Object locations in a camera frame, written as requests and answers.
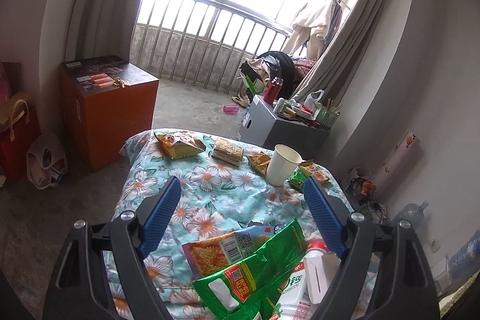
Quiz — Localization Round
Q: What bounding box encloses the white plastic bottle red cap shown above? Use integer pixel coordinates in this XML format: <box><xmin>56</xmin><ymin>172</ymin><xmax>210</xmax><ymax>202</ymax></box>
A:
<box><xmin>271</xmin><ymin>257</ymin><xmax>317</xmax><ymax>320</ymax></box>

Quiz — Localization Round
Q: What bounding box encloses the orange noodle packet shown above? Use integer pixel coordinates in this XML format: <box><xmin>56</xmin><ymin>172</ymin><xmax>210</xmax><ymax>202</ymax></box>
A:
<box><xmin>182</xmin><ymin>225</ymin><xmax>282</xmax><ymax>280</ymax></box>

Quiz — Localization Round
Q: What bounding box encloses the green snack wrapper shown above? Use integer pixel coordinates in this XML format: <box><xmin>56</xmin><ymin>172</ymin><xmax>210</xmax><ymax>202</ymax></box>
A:
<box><xmin>193</xmin><ymin>220</ymin><xmax>307</xmax><ymax>319</ymax></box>

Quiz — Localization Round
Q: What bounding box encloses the grey cable packaging box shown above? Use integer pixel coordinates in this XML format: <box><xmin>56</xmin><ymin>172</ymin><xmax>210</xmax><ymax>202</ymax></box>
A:
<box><xmin>304</xmin><ymin>249</ymin><xmax>340</xmax><ymax>305</ymax></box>

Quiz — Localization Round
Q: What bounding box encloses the large clear water jug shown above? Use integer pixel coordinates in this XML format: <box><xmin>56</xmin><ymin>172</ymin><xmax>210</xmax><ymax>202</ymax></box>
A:
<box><xmin>392</xmin><ymin>201</ymin><xmax>429</xmax><ymax>231</ymax></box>

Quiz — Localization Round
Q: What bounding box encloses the white plastic bag on floor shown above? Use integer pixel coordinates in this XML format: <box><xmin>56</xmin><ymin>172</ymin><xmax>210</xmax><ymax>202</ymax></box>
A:
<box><xmin>27</xmin><ymin>132</ymin><xmax>68</xmax><ymax>190</ymax></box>

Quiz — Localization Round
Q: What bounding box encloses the small green tea packet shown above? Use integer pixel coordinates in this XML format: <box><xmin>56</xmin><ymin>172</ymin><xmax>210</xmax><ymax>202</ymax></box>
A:
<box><xmin>287</xmin><ymin>171</ymin><xmax>307</xmax><ymax>193</ymax></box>

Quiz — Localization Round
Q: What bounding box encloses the orange white snack packet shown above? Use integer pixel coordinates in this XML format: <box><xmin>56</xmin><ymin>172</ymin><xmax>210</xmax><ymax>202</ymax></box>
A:
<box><xmin>298</xmin><ymin>160</ymin><xmax>330</xmax><ymax>184</ymax></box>

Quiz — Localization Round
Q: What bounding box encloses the red paper shopping bag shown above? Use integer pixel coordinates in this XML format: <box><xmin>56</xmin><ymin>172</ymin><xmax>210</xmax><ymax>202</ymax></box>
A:
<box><xmin>1</xmin><ymin>91</ymin><xmax>41</xmax><ymax>182</ymax></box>

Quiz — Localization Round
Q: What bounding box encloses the yellow orange snack bag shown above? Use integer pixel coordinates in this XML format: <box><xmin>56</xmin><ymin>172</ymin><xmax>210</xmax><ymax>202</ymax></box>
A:
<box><xmin>154</xmin><ymin>131</ymin><xmax>206</xmax><ymax>160</ymax></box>

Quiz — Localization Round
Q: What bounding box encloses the white paper cup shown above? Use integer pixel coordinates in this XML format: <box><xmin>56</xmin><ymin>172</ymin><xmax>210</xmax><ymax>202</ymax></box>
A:
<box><xmin>265</xmin><ymin>145</ymin><xmax>303</xmax><ymax>187</ymax></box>

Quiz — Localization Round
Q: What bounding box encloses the floral blue quilt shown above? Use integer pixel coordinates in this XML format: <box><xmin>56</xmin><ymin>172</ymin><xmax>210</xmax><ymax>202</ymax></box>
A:
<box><xmin>115</xmin><ymin>128</ymin><xmax>320</xmax><ymax>319</ymax></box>

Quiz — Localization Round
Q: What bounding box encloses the green plastic basket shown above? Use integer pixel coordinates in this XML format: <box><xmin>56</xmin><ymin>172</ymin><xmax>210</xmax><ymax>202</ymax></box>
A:
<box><xmin>314</xmin><ymin>106</ymin><xmax>339</xmax><ymax>129</ymax></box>

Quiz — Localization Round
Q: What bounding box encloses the orange cardboard box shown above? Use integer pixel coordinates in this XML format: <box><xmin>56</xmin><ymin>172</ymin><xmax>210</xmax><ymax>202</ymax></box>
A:
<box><xmin>59</xmin><ymin>55</ymin><xmax>159</xmax><ymax>171</ymax></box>

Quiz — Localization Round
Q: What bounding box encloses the small orange snack packet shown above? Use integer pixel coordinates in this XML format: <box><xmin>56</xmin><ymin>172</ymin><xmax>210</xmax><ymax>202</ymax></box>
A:
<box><xmin>247</xmin><ymin>153</ymin><xmax>271</xmax><ymax>176</ymax></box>

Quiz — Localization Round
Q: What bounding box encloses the cracker sandwich packet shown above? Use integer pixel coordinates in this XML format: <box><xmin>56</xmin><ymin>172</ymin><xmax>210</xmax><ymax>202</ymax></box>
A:
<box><xmin>211</xmin><ymin>138</ymin><xmax>244</xmax><ymax>167</ymax></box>

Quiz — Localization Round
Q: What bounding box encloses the grey storage box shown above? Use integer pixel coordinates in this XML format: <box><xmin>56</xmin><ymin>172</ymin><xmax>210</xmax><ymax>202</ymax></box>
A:
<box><xmin>239</xmin><ymin>95</ymin><xmax>329</xmax><ymax>160</ymax></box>

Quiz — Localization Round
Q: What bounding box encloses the right grey curtain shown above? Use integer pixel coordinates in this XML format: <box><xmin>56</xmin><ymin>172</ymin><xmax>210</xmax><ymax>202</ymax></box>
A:
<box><xmin>291</xmin><ymin>0</ymin><xmax>386</xmax><ymax>104</ymax></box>

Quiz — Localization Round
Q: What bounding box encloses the red thermos bottle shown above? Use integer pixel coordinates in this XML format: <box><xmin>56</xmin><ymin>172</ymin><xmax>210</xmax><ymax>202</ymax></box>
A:
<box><xmin>263</xmin><ymin>76</ymin><xmax>283</xmax><ymax>105</ymax></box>

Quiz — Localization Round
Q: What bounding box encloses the black backpack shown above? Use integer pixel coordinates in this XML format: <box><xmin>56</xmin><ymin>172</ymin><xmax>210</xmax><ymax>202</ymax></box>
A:
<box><xmin>259</xmin><ymin>51</ymin><xmax>295</xmax><ymax>99</ymax></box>

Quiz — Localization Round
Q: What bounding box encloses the metal window railing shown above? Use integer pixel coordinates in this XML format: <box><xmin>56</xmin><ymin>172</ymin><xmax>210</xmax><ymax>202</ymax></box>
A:
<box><xmin>129</xmin><ymin>0</ymin><xmax>290</xmax><ymax>94</ymax></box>

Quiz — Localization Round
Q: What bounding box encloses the cream padded jacket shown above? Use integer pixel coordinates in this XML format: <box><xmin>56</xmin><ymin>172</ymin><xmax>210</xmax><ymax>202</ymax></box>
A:
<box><xmin>282</xmin><ymin>0</ymin><xmax>335</xmax><ymax>60</ymax></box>

